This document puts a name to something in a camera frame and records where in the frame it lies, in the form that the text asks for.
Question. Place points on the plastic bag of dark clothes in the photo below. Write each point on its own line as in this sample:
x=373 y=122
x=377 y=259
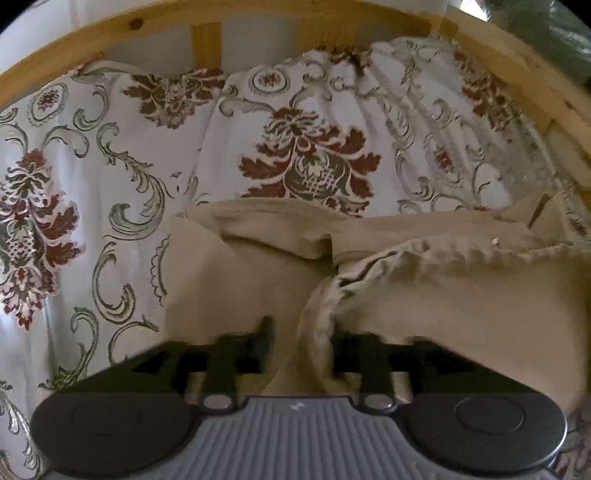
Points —
x=540 y=27

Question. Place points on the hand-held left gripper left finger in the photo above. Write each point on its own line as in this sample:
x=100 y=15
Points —
x=265 y=346

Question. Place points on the floral patterned bedsheet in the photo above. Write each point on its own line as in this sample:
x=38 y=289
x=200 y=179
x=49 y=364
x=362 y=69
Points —
x=55 y=277

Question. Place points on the beige hooded zip jacket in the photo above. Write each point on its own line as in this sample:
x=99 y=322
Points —
x=415 y=286

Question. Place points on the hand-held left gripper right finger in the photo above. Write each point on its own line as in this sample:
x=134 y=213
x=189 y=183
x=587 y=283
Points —
x=339 y=353

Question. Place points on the floral patterned pillow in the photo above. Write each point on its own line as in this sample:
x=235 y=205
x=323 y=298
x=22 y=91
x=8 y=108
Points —
x=115 y=138
x=332 y=134

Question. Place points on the wooden bed frame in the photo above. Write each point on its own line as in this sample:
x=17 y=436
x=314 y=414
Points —
x=138 y=27

